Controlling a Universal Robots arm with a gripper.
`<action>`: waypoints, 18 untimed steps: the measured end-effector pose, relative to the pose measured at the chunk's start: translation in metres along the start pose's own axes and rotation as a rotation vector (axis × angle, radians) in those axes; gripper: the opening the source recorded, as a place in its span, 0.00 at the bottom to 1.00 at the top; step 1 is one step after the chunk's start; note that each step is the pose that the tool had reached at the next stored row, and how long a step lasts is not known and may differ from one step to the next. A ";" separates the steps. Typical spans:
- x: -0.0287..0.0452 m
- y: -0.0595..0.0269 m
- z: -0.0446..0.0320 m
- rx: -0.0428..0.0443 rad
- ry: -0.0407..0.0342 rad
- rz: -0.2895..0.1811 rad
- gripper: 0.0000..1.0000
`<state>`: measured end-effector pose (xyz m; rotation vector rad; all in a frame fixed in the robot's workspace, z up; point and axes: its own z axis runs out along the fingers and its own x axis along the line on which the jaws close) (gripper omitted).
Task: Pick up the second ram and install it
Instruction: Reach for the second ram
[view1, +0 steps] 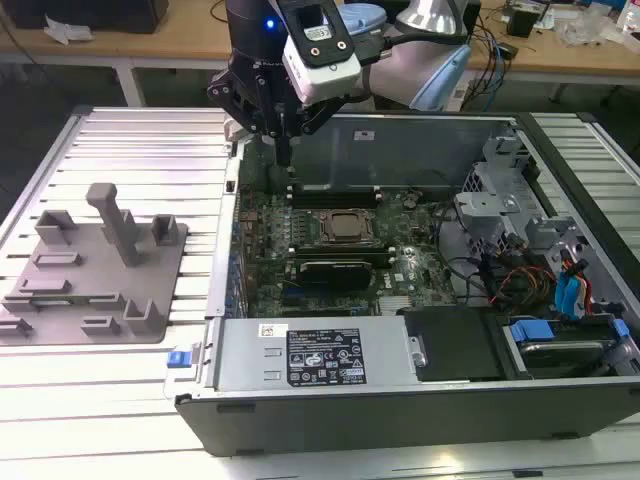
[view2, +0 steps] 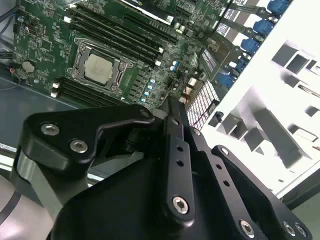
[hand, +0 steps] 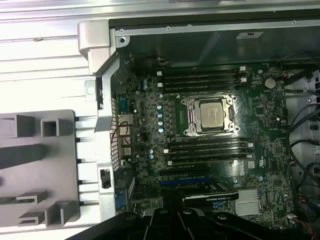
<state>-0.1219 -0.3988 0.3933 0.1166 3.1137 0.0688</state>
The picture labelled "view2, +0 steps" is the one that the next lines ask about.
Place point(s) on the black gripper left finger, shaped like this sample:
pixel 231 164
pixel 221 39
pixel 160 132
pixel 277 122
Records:
pixel 62 135

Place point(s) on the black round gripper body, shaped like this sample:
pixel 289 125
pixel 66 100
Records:
pixel 112 212

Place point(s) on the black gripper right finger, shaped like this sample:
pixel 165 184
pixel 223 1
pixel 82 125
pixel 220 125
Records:
pixel 250 195

